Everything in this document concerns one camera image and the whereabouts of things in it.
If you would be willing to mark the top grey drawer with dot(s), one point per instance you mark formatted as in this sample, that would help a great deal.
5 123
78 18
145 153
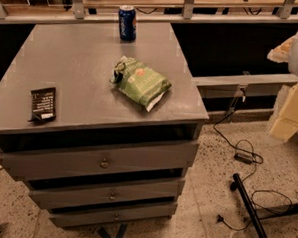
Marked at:
92 161

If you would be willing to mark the grey metal rail frame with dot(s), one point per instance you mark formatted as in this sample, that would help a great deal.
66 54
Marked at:
166 11

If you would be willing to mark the black power adapter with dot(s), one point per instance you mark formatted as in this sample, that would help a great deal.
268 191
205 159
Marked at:
243 158

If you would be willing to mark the grey drawer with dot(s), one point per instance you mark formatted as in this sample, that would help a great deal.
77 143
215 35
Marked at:
107 193
114 214
92 161

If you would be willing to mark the green jalapeno chip bag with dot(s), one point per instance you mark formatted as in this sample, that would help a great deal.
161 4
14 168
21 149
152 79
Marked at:
139 82

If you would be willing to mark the middle grey drawer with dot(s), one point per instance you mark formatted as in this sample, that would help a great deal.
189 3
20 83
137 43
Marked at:
107 193

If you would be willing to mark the black metal stand leg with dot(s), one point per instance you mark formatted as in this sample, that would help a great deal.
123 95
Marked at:
249 207

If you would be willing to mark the bottom grey drawer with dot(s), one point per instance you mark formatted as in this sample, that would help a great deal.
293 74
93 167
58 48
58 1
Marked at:
114 214

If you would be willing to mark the grey drawer cabinet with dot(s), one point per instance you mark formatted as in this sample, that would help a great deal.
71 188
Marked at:
78 60

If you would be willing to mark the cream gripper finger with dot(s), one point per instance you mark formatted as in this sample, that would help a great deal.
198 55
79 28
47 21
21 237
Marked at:
283 52

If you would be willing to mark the blue pepsi can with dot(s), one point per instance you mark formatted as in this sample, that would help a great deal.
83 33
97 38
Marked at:
127 23

